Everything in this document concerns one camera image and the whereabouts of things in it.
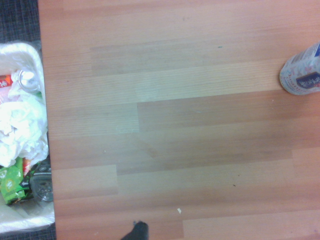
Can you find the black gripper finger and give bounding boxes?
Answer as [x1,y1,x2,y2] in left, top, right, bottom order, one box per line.
[120,220,150,240]

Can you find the white blue drink can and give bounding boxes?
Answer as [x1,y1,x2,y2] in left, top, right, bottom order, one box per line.
[279,41,320,96]

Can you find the silver green discarded can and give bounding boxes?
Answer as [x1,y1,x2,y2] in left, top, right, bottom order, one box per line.
[17,69,41,94]

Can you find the white plastic trash bin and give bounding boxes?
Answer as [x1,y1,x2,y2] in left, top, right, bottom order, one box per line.
[0,41,56,235]

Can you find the green snack packet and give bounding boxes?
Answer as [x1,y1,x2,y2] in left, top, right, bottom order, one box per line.
[0,157,33,206]

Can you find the crumpled white paper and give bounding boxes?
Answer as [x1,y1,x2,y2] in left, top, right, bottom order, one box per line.
[0,96,50,168]

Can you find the red snack wrapper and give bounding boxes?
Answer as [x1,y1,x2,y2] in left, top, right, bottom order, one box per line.
[0,74,13,89]

